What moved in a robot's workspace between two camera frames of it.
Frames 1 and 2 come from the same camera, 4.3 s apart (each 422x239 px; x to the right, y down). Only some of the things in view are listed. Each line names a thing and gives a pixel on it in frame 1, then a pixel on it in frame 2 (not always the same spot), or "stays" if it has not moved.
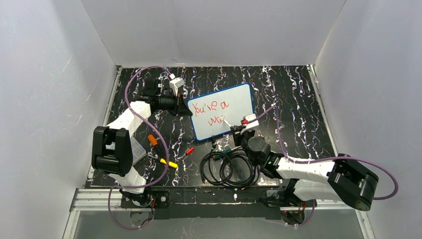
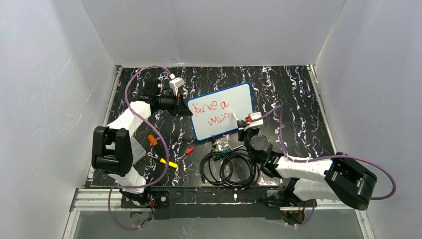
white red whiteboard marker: x=227 y=123 to x=236 y=118
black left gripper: x=178 y=105 stays
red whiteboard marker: x=189 y=151 stays
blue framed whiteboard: x=209 y=111 stays
